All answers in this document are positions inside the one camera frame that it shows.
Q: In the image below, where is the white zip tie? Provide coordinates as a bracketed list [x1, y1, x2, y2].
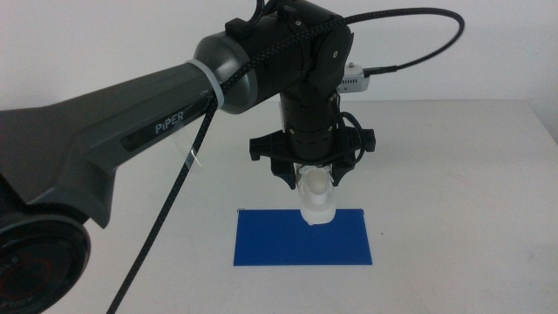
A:
[186, 58, 226, 111]

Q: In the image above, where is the blue rectangular mat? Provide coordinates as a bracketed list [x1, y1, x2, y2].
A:
[233, 208, 374, 267]

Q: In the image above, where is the black braided cable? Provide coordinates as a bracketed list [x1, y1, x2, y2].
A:
[105, 6, 466, 314]

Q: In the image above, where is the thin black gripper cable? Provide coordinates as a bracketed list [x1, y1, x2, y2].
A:
[337, 110, 367, 167]

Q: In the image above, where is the clear plastic cup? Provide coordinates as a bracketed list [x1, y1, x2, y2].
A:
[295, 163, 338, 227]

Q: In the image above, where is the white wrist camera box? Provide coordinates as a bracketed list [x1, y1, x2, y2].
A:
[336, 62, 371, 94]

